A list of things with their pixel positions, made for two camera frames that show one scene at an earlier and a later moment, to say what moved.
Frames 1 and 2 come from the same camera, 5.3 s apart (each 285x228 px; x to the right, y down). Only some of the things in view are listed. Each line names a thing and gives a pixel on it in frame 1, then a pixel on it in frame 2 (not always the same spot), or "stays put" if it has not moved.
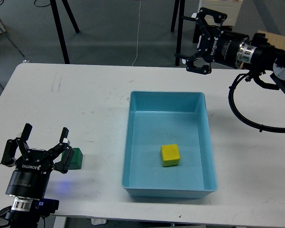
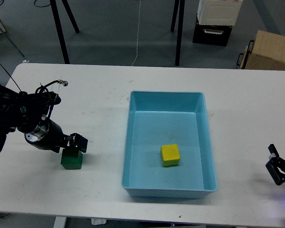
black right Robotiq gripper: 222,46 → 281,171
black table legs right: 182,5 stays put
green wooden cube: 76,161 stays put
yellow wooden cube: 170,155 stays put
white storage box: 232,8 stays put
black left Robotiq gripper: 31,178 → 49,135
